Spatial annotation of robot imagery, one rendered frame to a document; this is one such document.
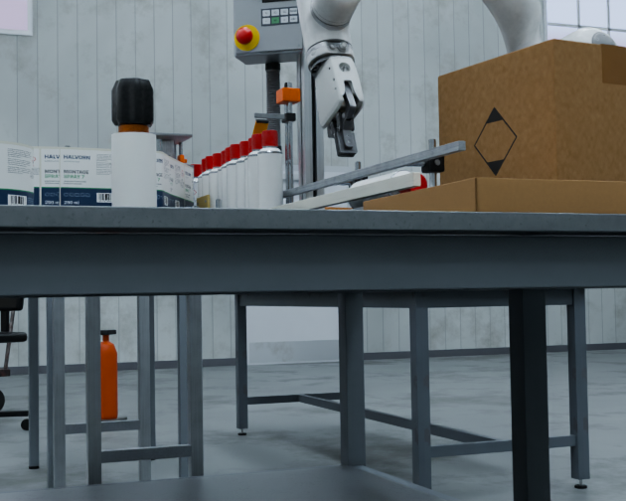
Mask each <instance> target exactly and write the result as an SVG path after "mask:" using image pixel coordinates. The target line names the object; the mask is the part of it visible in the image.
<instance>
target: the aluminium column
mask: <svg viewBox="0 0 626 501"><path fill-rule="evenodd" d="M297 88H300V101H299V102H297V111H298V174H299V186H303V185H306V184H310V183H313V182H317V181H320V180H324V131H323V128H322V127H321V124H320V121H319V116H318V109H317V101H316V90H315V78H313V76H312V74H311V73H310V72H309V71H308V66H307V60H306V54H305V48H304V43H303V49H302V53H301V54H299V55H297ZM321 195H325V190H324V188H323V189H319V190H315V191H312V192H308V193H304V194H300V195H299V201H301V200H305V199H309V198H313V197H317V196H321Z"/></svg>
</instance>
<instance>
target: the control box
mask: <svg viewBox="0 0 626 501"><path fill-rule="evenodd" d="M292 6H297V1H296V0H288V1H276V2H264V3H262V0H234V56H235V58H237V59H238V60H240V61H241V62H243V63H244V64H245V65H260V64H267V63H289V62H297V55H299V54H301V53H302V49H303V37H302V31H301V25H300V19H299V24H287V25H274V26H262V27H261V9H268V8H280V7H292ZM242 27H247V28H249V29H251V31H252V34H253V37H252V40H251V42H250V43H248V44H246V45H243V44H241V43H239V42H238V41H237V39H236V37H235V34H236V32H237V30H238V29H240V28H242Z"/></svg>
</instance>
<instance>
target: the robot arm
mask: <svg viewBox="0 0 626 501"><path fill-rule="evenodd" d="M296 1H297V7H298V13H299V19H300V25H301V31H302V37H303V43H304V48H305V54H306V60H307V66H308V71H309V72H310V73H311V74H312V76H313V78H315V90H316V101H317V109H318V116H319V121H320V124H321V127H322V128H323V129H325V128H326V127H327V134H328V138H334V139H335V145H336V151H337V156H338V157H354V156H355V155H356V154H357V152H358V149H357V144H356V138H355V133H354V132H353V131H354V130H355V124H354V119H355V118H356V116H357V115H358V114H359V112H360V111H361V109H362V108H363V106H364V103H365V102H364V96H363V92H362V87H361V83H360V80H359V76H358V73H357V70H356V67H355V58H354V52H353V47H352V41H351V36H350V22H351V18H352V16H353V14H354V12H355V10H356V9H357V7H358V5H359V3H360V1H361V0H296ZM482 1H483V3H484V4H485V6H486V7H487V8H488V10H489V11H490V13H491V14H492V16H493V17H494V19H495V21H496V23H497V25H498V27H499V29H500V31H501V34H502V36H503V39H504V42H505V46H506V50H507V54H509V53H511V52H514V51H517V50H520V49H523V48H526V47H529V46H532V45H535V44H538V43H541V42H542V40H541V36H540V21H541V15H542V7H541V2H540V0H482ZM561 40H568V41H575V42H583V43H591V44H598V45H599V44H606V45H614V46H617V44H616V42H615V41H614V40H613V39H612V38H611V37H610V36H609V35H608V34H606V33H605V32H603V31H601V30H599V29H596V28H582V29H579V30H576V31H574V32H572V33H570V34H568V35H566V36H565V37H563V38H562V39H561Z"/></svg>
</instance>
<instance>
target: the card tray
mask: <svg viewBox="0 0 626 501"><path fill-rule="evenodd" d="M363 206H364V210H377V211H442V212H508V213H575V214H626V182H612V181H577V180H543V179H508V178H471V179H467V180H462V181H457V182H453V183H448V184H443V185H439V186H434V187H429V188H425V189H420V190H415V191H411V192H406V193H401V194H397V195H392V196H387V197H383V198H378V199H373V200H370V201H365V202H363Z"/></svg>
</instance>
